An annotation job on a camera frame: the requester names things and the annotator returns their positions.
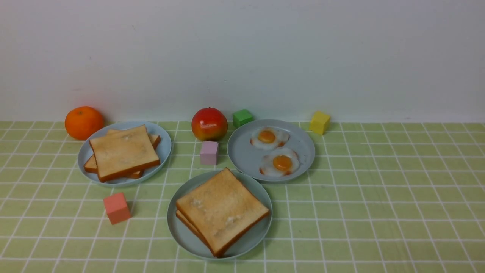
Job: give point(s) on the toast slice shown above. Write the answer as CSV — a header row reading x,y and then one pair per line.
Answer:
x,y
191,227
222,209
90,166
123,151

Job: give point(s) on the green cube block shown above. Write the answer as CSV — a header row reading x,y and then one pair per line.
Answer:
x,y
241,117

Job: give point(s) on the back fried egg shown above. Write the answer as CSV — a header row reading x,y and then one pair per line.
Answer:
x,y
269,138

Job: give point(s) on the fried egg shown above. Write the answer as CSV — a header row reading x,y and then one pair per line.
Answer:
x,y
280,162
269,138

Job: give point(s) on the grey blue egg plate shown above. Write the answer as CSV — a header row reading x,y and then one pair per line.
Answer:
x,y
247,158

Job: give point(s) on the red yellow apple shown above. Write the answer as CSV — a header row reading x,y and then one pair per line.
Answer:
x,y
209,124

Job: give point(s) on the pink cube block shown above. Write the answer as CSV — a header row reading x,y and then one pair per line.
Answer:
x,y
209,153

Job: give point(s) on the front fried egg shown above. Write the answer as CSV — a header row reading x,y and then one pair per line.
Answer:
x,y
280,162

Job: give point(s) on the yellow cube block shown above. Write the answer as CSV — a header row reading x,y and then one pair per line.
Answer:
x,y
320,122

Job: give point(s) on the blue bread plate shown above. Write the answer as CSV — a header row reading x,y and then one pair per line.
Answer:
x,y
162,150

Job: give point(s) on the teal front plate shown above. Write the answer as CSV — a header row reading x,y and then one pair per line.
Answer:
x,y
189,241

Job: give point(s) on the salmon cube block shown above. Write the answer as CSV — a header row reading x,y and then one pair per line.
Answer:
x,y
116,207

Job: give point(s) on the orange tangerine fruit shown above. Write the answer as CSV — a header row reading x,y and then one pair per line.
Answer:
x,y
80,123

